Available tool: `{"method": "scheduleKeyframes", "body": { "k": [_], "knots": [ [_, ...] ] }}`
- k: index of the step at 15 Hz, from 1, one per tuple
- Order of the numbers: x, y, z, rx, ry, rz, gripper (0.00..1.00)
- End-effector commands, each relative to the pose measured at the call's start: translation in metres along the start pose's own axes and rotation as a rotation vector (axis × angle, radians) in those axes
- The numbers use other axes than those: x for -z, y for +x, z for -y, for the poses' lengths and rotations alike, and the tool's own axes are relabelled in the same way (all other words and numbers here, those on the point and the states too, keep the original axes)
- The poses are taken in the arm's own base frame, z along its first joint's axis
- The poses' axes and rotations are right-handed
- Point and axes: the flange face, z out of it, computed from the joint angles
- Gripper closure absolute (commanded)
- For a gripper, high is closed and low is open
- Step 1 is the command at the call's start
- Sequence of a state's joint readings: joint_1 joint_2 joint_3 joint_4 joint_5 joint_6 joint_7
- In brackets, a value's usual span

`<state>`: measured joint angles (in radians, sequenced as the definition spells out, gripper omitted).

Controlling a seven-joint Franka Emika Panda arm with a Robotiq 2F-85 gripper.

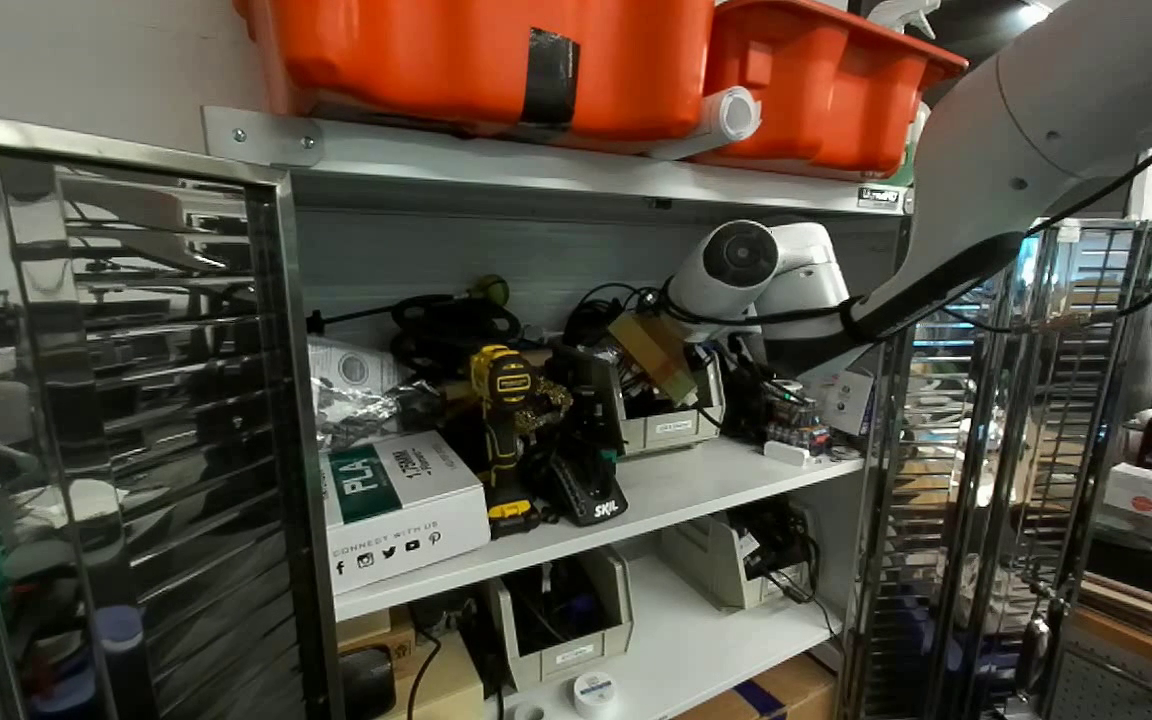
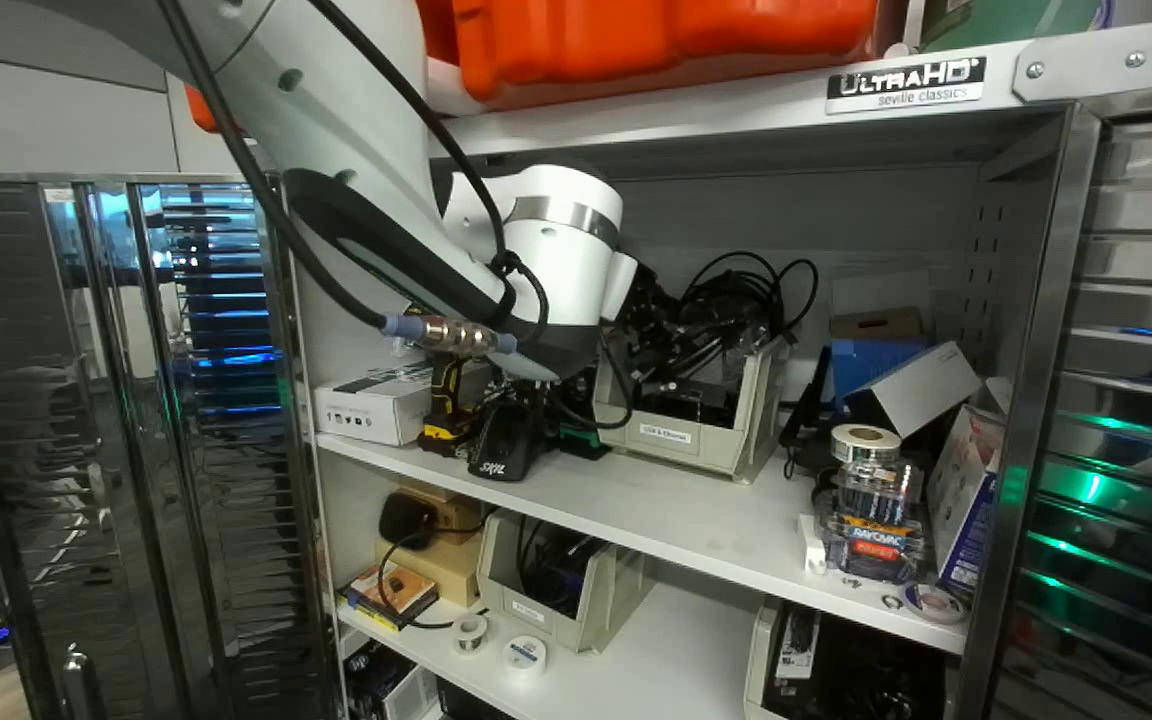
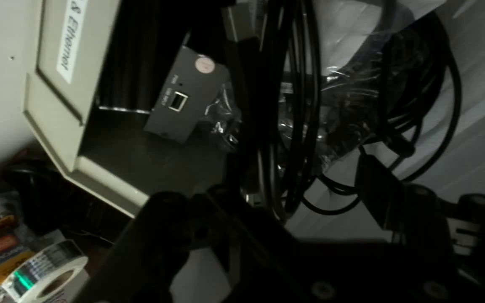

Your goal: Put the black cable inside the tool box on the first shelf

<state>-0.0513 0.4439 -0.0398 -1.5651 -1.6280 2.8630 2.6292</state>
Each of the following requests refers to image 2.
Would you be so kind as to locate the white tape roll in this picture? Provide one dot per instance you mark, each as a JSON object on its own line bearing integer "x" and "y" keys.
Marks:
{"x": 526, "y": 653}

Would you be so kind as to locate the white and blue box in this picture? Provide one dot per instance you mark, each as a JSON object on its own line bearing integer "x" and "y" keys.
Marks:
{"x": 964, "y": 493}

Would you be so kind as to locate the white cardboard box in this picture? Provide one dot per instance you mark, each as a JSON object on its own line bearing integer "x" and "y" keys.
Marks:
{"x": 369, "y": 404}

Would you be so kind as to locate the grey metal shelf cabinet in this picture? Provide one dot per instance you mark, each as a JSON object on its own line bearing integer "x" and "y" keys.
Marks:
{"x": 680, "y": 514}

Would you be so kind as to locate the brown cardboard box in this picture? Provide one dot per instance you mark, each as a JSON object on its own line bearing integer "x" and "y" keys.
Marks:
{"x": 883, "y": 324}

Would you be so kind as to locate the small white solder spool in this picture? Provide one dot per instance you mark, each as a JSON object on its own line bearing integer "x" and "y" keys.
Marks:
{"x": 468, "y": 629}

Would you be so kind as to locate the black battery charger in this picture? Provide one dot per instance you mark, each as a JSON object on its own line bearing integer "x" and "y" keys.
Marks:
{"x": 507, "y": 444}

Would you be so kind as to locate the white bin with black parts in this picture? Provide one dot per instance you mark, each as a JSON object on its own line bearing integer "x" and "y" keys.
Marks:
{"x": 756, "y": 666}

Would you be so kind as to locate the battery multipack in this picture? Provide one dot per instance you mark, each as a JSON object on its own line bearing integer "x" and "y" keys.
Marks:
{"x": 872, "y": 533}

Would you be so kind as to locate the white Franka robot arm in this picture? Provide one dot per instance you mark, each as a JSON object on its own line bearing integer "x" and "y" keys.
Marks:
{"x": 338, "y": 94}

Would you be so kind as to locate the orange plastic case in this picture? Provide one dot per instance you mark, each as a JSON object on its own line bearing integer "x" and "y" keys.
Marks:
{"x": 600, "y": 43}

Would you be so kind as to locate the orange and black device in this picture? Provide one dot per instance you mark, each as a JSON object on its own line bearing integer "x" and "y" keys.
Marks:
{"x": 396, "y": 595}

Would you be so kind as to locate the clear tape roll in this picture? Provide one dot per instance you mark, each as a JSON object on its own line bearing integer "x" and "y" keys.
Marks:
{"x": 939, "y": 613}

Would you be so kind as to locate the white device lower shelf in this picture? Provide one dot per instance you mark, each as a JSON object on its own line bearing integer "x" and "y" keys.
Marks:
{"x": 563, "y": 622}

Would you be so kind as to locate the black hand tool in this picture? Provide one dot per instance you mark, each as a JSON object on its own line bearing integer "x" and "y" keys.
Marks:
{"x": 808, "y": 427}

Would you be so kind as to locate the white label roll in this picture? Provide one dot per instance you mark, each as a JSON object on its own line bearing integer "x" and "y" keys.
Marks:
{"x": 867, "y": 444}

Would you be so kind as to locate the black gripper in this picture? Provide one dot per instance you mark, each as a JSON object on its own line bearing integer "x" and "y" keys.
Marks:
{"x": 641, "y": 313}

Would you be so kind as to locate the small white box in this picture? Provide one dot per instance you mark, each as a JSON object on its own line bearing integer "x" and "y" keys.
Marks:
{"x": 412, "y": 699}

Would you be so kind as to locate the white open box flap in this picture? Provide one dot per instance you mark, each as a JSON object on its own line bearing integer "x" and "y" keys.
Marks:
{"x": 925, "y": 385}

